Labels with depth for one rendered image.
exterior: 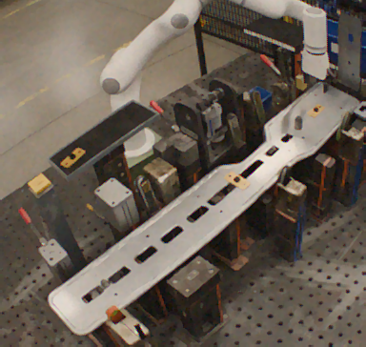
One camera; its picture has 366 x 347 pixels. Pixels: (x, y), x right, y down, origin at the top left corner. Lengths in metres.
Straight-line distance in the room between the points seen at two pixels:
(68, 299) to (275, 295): 0.69
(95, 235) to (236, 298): 0.61
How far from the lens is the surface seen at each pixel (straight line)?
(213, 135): 1.64
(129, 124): 1.53
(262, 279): 1.63
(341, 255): 1.70
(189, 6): 1.55
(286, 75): 1.79
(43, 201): 1.44
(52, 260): 1.35
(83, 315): 1.29
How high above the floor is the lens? 2.07
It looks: 42 degrees down
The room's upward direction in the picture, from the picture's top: 10 degrees counter-clockwise
